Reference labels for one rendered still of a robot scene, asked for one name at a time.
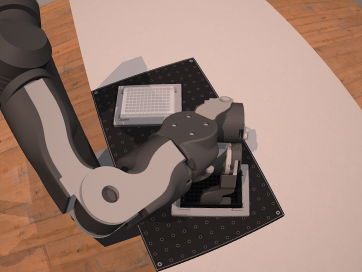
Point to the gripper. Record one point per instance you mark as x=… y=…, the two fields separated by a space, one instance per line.
x=227 y=165

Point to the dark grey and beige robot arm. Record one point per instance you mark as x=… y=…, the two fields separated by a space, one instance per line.
x=145 y=181

